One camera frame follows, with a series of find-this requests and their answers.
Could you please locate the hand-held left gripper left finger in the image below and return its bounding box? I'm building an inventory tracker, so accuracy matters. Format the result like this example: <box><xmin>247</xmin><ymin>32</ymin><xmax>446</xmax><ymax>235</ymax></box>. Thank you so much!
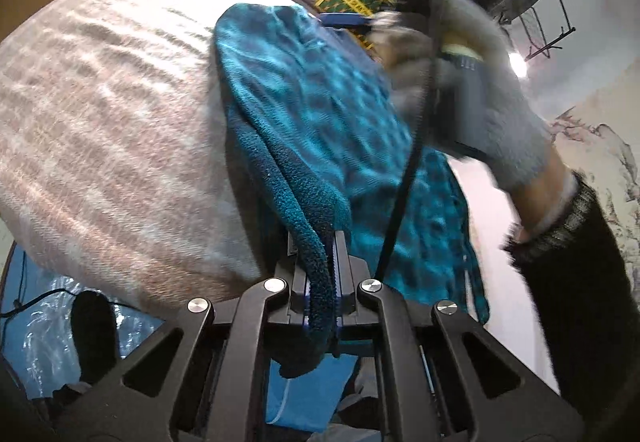
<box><xmin>62</xmin><ymin>231</ymin><xmax>323</xmax><ymax>442</ymax></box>

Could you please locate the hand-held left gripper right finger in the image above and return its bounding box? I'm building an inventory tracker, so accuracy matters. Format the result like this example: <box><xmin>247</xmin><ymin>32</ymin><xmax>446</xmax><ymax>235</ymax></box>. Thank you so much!
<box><xmin>333</xmin><ymin>230</ymin><xmax>585</xmax><ymax>442</ymax></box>

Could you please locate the teal fleece garment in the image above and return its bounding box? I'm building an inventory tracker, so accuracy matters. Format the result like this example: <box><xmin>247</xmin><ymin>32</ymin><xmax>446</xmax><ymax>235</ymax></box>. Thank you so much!
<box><xmin>214</xmin><ymin>2</ymin><xmax>492</xmax><ymax>379</ymax></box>

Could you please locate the person's right forearm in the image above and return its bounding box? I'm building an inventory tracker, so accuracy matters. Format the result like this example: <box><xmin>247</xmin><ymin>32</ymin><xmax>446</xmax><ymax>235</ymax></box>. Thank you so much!
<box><xmin>501</xmin><ymin>163</ymin><xmax>640</xmax><ymax>423</ymax></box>

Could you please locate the person's right hand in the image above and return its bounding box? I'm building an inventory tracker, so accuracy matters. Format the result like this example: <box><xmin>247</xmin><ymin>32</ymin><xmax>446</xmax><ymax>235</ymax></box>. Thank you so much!
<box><xmin>372</xmin><ymin>0</ymin><xmax>567</xmax><ymax>194</ymax></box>

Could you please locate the clip-on lamp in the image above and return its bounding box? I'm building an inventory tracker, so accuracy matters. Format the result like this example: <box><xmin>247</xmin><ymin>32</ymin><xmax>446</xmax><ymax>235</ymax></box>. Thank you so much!
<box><xmin>509</xmin><ymin>49</ymin><xmax>532</xmax><ymax>79</ymax></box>

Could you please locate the blue cloth bag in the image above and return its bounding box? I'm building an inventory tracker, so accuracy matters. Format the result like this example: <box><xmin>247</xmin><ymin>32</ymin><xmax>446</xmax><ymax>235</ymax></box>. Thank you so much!
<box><xmin>264</xmin><ymin>354</ymin><xmax>362</xmax><ymax>426</ymax></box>

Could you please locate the black rounded object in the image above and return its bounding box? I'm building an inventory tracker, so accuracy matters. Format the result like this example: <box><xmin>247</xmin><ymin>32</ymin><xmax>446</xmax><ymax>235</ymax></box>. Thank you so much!
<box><xmin>69</xmin><ymin>289</ymin><xmax>119</xmax><ymax>386</ymax></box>

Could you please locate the blue plastic sheet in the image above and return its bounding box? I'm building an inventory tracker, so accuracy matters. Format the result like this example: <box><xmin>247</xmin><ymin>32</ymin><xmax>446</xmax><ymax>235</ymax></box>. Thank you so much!
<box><xmin>0</xmin><ymin>242</ymin><xmax>172</xmax><ymax>400</ymax></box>

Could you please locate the beige bed blanket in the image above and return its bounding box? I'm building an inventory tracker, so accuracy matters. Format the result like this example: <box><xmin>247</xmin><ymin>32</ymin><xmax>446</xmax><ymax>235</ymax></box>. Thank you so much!
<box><xmin>0</xmin><ymin>0</ymin><xmax>282</xmax><ymax>319</ymax></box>

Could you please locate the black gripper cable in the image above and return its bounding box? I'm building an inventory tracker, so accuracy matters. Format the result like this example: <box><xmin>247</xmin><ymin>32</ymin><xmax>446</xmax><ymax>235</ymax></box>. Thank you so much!
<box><xmin>375</xmin><ymin>0</ymin><xmax>453</xmax><ymax>279</ymax></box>

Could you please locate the ink landscape wall mural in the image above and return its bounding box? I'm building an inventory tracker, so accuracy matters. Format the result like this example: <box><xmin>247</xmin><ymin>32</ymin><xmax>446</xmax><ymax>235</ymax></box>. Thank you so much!
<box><xmin>546</xmin><ymin>87</ymin><xmax>640</xmax><ymax>244</ymax></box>

